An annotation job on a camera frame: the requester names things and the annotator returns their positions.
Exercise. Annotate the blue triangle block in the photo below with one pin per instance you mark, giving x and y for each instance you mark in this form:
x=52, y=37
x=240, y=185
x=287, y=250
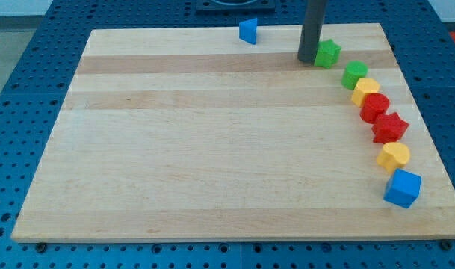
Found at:
x=247, y=30

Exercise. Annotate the green star block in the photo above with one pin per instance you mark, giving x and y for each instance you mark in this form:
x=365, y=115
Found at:
x=327, y=54

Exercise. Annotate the red star block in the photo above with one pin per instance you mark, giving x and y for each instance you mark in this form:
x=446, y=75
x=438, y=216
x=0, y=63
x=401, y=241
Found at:
x=389, y=128

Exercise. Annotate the light wooden board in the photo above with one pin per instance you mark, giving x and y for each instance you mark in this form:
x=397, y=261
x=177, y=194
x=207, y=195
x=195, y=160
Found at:
x=191, y=134

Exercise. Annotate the green cylinder block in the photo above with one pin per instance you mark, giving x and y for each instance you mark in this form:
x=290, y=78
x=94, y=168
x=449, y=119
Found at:
x=353, y=71

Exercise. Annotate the yellow hexagon block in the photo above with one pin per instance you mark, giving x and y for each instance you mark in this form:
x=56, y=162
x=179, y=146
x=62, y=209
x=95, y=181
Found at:
x=364, y=87

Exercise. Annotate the red cylinder block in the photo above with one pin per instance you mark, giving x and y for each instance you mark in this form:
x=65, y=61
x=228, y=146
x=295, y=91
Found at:
x=375, y=104

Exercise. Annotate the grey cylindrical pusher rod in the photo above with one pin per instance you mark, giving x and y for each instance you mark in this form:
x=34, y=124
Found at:
x=311, y=30

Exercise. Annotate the yellow heart block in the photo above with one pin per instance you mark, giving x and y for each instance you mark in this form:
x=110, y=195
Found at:
x=392, y=156

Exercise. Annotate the blue cube block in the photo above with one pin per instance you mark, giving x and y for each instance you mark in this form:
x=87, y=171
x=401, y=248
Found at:
x=403, y=188

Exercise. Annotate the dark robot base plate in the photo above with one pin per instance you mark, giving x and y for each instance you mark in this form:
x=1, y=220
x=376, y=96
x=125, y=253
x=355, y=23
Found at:
x=209, y=6

